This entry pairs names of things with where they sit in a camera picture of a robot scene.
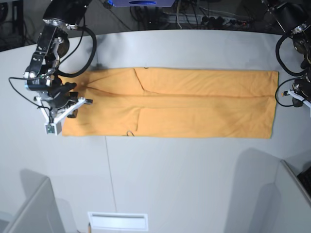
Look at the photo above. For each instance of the grey bin left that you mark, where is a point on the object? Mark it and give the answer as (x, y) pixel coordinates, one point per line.
(38, 214)

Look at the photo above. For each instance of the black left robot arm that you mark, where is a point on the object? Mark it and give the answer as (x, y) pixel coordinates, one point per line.
(295, 21)

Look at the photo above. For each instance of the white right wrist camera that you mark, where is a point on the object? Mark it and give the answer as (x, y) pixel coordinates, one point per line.
(53, 128)

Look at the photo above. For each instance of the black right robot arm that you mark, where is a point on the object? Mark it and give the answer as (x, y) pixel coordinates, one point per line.
(43, 74)

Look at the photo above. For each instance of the white table slot plate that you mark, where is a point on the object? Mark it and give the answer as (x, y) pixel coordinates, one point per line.
(118, 221)

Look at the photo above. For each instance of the black keyboard at right edge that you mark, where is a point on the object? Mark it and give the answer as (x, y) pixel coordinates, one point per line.
(305, 179)

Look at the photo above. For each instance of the orange yellow T-shirt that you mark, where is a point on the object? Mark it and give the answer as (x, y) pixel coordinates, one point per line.
(167, 102)

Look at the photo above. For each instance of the blue grey box at top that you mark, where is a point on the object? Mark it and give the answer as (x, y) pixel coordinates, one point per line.
(152, 3)

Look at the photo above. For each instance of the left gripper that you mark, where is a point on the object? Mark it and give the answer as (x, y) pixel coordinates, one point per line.
(299, 91)

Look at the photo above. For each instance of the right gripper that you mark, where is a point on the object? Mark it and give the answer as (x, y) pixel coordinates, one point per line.
(62, 101)

